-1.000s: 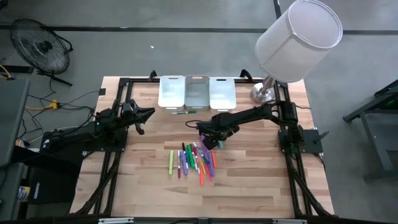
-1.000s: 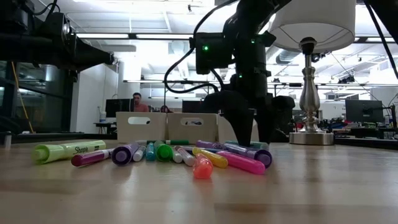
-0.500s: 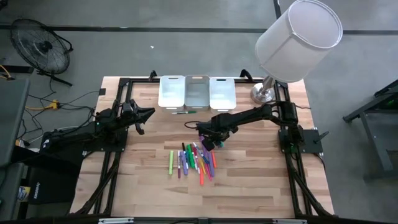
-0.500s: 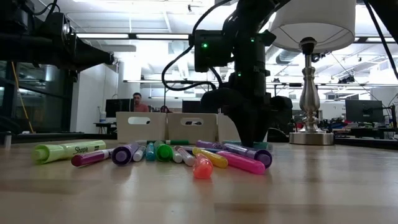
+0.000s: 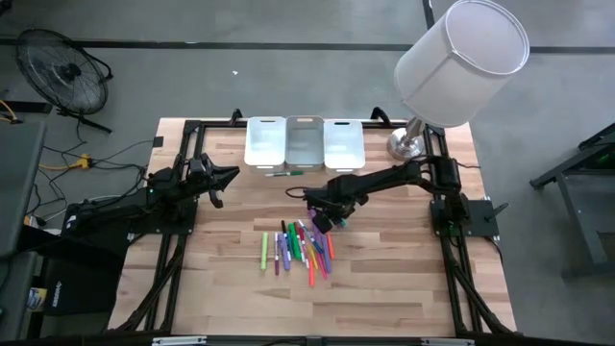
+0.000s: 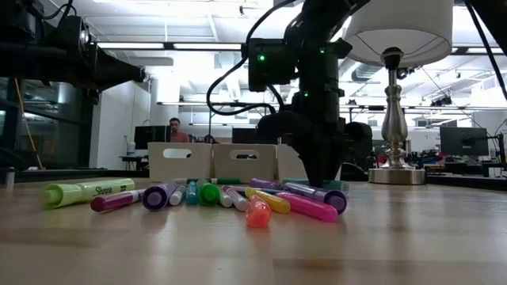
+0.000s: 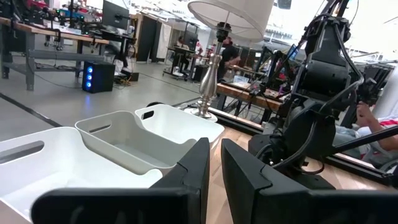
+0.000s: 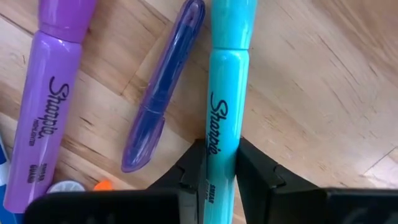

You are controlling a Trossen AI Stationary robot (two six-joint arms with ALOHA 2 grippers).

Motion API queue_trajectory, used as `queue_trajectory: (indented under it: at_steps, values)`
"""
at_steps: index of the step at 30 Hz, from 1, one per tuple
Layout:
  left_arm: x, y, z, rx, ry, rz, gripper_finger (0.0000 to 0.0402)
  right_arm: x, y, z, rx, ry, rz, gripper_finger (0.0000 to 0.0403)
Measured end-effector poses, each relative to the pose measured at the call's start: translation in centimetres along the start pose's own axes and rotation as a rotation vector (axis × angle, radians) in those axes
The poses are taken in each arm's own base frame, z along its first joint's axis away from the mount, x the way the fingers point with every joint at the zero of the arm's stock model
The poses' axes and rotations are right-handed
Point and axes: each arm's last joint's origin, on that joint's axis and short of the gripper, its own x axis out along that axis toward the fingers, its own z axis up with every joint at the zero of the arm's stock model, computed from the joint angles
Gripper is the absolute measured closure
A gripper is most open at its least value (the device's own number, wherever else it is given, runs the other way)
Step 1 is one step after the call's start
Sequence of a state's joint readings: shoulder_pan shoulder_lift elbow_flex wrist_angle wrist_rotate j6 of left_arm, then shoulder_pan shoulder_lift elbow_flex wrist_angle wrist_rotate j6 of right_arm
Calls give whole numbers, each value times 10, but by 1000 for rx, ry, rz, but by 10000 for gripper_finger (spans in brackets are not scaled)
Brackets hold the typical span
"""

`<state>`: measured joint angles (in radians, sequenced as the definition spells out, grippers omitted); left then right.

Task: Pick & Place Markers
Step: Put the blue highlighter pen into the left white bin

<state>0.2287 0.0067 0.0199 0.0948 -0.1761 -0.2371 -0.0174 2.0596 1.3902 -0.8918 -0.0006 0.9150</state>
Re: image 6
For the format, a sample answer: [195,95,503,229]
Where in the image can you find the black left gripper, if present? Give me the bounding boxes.
[78,42,147,91]

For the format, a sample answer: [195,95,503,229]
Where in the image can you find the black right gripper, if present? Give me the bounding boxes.
[257,85,374,187]

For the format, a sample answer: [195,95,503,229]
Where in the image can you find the purple highlighter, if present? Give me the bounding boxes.
[141,180,179,212]
[281,180,349,215]

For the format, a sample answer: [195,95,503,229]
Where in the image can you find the pink highlighter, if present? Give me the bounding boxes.
[275,191,340,223]

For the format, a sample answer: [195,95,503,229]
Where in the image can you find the light purple marker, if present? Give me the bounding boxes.
[248,177,285,191]

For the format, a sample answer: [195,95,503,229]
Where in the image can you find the yellow highlighter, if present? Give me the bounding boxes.
[244,186,292,215]

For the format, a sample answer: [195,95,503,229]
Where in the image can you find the orange highlighter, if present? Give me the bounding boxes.
[245,194,273,229]

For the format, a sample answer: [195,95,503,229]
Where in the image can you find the white barrel pink marker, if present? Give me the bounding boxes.
[223,185,250,213]

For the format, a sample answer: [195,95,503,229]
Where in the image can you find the green thin marker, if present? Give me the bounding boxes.
[185,177,242,185]

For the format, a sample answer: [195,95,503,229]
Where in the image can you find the white barrel thin marker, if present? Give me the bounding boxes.
[168,184,187,207]
[216,185,234,209]

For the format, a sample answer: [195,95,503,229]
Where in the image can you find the green highlighter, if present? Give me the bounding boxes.
[196,177,221,207]

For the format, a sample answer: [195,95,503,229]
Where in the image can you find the yellow-green Sharpie highlighter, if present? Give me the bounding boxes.
[39,177,136,210]

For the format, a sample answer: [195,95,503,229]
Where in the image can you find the magenta thin marker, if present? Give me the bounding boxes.
[90,188,147,213]

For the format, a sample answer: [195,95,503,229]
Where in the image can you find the teal capped thin marker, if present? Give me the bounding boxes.
[185,180,199,206]

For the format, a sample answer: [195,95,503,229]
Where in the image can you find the black monitor on arm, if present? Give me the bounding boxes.
[439,126,490,157]

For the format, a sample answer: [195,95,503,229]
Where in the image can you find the long ceiling light strip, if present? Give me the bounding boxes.
[97,41,243,51]

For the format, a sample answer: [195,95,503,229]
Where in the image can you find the white plastic bin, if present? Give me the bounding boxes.
[276,144,344,186]
[147,142,214,183]

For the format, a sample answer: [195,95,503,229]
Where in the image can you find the black office chair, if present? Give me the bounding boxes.
[350,139,374,163]

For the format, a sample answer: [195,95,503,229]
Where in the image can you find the black computer monitor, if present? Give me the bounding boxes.
[134,125,172,150]

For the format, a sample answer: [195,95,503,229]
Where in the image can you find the grey plastic bin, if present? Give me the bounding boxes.
[212,143,278,184]

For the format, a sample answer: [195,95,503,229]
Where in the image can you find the dark office monitor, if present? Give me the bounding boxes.
[231,127,258,145]

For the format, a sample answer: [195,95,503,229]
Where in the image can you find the dark office desk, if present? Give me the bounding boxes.
[118,154,150,171]

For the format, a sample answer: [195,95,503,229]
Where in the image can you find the person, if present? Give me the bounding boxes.
[169,117,190,143]

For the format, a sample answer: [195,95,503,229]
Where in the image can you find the silver table lamp white shade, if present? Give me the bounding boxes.
[341,0,455,186]

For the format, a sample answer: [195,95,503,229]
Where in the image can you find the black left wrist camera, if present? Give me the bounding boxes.
[53,14,93,51]

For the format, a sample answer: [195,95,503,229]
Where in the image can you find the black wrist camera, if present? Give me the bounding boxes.
[53,14,93,51]
[247,37,299,93]

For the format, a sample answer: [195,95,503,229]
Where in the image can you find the black metal gantry frame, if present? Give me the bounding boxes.
[157,101,278,144]

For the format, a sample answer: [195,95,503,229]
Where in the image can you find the black right camera cable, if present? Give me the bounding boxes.
[205,0,296,116]

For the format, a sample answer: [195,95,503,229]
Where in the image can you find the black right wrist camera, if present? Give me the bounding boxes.
[247,37,299,93]

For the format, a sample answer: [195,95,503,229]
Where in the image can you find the yellow cable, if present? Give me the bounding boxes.
[14,78,44,170]

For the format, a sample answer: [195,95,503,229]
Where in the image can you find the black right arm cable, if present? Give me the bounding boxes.
[463,0,507,101]

